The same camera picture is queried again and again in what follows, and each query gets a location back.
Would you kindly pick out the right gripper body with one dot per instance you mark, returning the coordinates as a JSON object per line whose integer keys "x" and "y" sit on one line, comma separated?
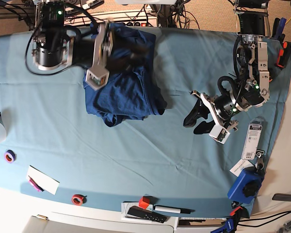
{"x": 103, "y": 45}

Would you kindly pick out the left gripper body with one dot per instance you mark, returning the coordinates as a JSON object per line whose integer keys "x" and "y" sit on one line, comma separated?
{"x": 208, "y": 102}

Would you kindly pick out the dark blue t-shirt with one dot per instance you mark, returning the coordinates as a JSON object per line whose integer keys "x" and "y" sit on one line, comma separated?
{"x": 130, "y": 92}

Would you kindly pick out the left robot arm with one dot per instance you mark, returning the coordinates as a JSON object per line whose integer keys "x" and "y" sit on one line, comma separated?
{"x": 250, "y": 85}

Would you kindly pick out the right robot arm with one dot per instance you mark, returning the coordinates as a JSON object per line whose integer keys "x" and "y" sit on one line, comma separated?
{"x": 60, "y": 45}

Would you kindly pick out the power strip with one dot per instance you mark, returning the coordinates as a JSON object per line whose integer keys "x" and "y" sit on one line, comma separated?
{"x": 129, "y": 17}

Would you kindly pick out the packaged tool blister pack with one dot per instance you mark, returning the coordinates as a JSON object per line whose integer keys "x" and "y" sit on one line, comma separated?
{"x": 252, "y": 138}

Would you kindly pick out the white label card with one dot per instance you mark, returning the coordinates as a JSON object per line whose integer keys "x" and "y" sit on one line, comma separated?
{"x": 239, "y": 166}

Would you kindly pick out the blue box with knob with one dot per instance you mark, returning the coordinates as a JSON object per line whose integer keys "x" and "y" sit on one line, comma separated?
{"x": 247, "y": 185}

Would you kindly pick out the orange clamp bottom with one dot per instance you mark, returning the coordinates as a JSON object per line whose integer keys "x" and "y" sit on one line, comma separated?
{"x": 237, "y": 211}

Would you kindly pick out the light blue table cloth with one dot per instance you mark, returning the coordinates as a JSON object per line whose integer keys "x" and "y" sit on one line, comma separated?
{"x": 49, "y": 129}

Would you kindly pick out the white marker pen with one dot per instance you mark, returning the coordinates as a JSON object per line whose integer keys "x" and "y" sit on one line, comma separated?
{"x": 172, "y": 209}

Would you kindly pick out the black phone device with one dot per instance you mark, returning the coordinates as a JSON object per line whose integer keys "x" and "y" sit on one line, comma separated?
{"x": 281, "y": 197}

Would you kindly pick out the blue spring clamp bottom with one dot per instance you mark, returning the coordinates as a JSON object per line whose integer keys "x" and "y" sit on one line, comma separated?
{"x": 230, "y": 226}

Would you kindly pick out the blue spring clamp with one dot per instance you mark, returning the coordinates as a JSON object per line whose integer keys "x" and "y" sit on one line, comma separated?
{"x": 230, "y": 226}
{"x": 278, "y": 27}

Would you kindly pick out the red cube block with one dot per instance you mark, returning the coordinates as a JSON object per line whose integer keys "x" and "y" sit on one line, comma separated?
{"x": 144, "y": 202}

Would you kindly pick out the orange black clamp top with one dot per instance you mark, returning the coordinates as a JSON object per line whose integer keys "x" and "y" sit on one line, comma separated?
{"x": 283, "y": 55}

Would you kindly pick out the black remote control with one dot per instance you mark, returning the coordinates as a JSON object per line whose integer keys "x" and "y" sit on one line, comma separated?
{"x": 146, "y": 214}

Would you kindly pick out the blue spring clamp top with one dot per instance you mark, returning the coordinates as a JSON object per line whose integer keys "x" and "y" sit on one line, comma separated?
{"x": 278, "y": 27}

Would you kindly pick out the purple tape roll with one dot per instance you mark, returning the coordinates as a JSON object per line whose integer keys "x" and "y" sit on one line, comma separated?
{"x": 10, "y": 156}

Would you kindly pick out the white paper card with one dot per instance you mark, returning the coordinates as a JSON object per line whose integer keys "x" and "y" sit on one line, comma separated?
{"x": 47, "y": 183}

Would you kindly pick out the red tape roll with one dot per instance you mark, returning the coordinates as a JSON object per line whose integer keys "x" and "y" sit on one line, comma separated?
{"x": 78, "y": 199}

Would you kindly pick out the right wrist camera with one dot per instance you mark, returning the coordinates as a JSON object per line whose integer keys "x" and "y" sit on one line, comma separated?
{"x": 97, "y": 77}

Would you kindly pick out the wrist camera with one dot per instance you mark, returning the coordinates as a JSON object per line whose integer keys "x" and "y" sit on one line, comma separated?
{"x": 219, "y": 134}
{"x": 97, "y": 77}

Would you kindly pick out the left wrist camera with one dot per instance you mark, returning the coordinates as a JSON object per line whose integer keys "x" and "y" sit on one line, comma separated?
{"x": 219, "y": 134}

